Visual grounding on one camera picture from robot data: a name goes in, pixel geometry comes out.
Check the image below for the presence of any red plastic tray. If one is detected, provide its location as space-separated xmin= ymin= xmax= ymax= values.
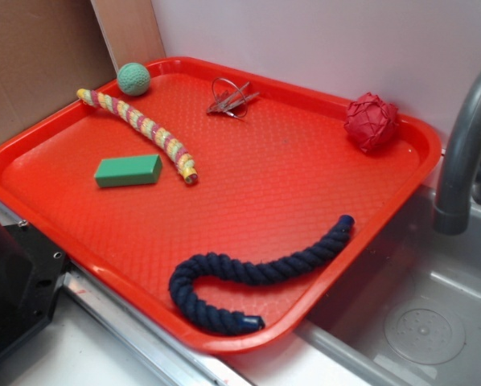
xmin=0 ymin=58 xmax=441 ymax=354

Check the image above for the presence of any green rectangular block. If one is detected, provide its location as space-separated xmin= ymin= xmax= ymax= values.
xmin=94 ymin=154 xmax=162 ymax=188

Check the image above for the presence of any red woven ball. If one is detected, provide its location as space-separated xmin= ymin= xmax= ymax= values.
xmin=343 ymin=92 xmax=398 ymax=153

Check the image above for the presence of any green dimpled ball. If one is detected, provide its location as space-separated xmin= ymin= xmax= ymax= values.
xmin=117 ymin=63 xmax=150 ymax=97

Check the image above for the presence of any light wooden board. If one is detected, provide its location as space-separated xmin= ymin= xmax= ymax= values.
xmin=91 ymin=0 xmax=166 ymax=71

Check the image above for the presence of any grey sink faucet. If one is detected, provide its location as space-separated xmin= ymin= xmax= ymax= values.
xmin=433 ymin=72 xmax=481 ymax=235

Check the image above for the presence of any grey toy sink basin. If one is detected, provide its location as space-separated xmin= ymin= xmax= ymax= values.
xmin=227 ymin=189 xmax=481 ymax=385

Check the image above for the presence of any brown cardboard panel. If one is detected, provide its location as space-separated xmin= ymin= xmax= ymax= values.
xmin=0 ymin=1 xmax=115 ymax=145

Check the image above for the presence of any dark blue twisted rope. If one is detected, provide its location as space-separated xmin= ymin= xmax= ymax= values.
xmin=168 ymin=215 xmax=355 ymax=337

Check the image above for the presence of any yellow pink striped rope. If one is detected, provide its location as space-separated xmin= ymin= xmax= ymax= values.
xmin=76 ymin=88 xmax=199 ymax=187

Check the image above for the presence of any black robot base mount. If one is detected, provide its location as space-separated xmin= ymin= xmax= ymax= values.
xmin=0 ymin=223 xmax=68 ymax=361

